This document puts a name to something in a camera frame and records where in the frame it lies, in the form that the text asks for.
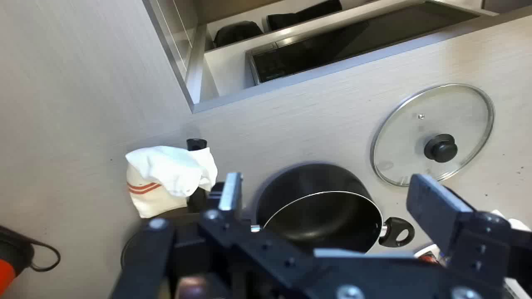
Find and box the black cooking pot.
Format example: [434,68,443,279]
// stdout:
[255,163,416,253]

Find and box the round glass pot lid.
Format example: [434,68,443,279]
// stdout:
[371,83,496,188]

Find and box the orange black clamp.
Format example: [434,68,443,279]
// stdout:
[0,226,62,294]

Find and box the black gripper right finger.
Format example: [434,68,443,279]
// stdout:
[406,175,511,276]

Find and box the white printed cloth bag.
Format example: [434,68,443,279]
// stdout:
[125,146,218,219]

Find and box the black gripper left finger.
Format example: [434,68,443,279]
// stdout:
[202,173,243,221]

